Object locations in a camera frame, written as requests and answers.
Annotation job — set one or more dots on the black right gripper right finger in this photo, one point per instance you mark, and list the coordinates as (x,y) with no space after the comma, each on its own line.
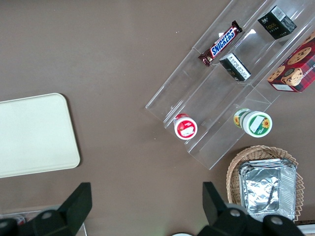
(216,209)

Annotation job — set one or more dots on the green sunflower lid jar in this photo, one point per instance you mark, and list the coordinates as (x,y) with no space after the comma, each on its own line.
(257,123)

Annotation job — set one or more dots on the black box with Face print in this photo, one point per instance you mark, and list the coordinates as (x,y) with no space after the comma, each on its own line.
(275,24)

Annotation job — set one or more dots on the clear acrylic stepped shelf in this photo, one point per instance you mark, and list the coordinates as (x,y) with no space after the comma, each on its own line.
(187,81)

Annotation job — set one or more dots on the light wicker basket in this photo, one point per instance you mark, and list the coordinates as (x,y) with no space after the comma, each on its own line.
(233,172)

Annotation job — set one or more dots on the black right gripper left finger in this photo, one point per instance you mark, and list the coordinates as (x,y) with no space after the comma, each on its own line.
(71,209)

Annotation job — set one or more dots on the red lid small jar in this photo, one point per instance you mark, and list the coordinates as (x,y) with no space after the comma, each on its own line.
(185,126)

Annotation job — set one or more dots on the cream rectangular plastic tray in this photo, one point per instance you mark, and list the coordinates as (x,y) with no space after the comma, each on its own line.
(37,135)

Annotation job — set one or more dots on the black box with white label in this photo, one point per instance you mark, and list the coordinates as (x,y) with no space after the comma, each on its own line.
(235,66)

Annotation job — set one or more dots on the clear acrylic bottle rack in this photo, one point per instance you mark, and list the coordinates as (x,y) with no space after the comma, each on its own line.
(14,213)

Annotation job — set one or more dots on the red tartan cookie box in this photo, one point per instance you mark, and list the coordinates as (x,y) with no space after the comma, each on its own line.
(297,71)

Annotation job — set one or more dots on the Snickers chocolate bar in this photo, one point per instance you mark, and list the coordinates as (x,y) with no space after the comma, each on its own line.
(221,43)

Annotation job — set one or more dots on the aluminium foil container stack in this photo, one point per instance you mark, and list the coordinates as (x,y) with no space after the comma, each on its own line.
(261,189)

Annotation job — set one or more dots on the white plastic bin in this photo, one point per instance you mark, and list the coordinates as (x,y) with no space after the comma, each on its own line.
(308,231)

